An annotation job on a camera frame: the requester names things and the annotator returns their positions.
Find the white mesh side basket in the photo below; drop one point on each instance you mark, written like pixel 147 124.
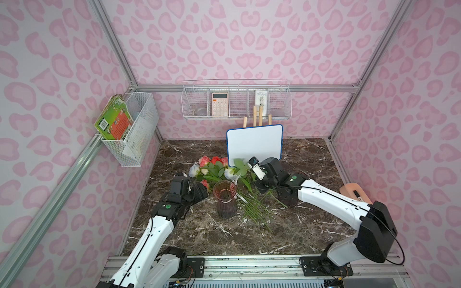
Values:
pixel 131 151

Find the wooden easel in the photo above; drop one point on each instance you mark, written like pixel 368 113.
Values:
pixel 258 118

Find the pink eraser holder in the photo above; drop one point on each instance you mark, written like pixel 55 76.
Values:
pixel 348 191

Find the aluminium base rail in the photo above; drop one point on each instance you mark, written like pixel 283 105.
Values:
pixel 281 271

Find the pink calculator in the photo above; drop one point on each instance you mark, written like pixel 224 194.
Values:
pixel 220 104

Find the white rose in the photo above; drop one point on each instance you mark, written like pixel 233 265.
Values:
pixel 216 175
pixel 194 171

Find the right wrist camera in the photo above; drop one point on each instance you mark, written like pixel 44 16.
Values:
pixel 257 168

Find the blue framed whiteboard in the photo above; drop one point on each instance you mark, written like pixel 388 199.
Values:
pixel 261 142

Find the white wire wall basket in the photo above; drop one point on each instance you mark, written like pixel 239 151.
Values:
pixel 196 99

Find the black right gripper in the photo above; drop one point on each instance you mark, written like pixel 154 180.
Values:
pixel 263 182

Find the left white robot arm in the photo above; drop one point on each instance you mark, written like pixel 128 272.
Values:
pixel 151 234

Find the red rose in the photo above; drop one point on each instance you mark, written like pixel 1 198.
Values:
pixel 214 160

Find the white remote control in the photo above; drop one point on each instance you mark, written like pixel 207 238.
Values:
pixel 261 98

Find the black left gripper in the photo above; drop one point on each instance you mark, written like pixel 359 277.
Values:
pixel 196 192

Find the black marker pen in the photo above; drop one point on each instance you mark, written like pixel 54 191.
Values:
pixel 358 196

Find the purple glass vase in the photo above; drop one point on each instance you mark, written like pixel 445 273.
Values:
pixel 225 192
pixel 288 187

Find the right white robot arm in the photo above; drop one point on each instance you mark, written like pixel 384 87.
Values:
pixel 375 229

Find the green red booklet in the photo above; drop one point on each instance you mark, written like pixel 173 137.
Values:
pixel 115 121

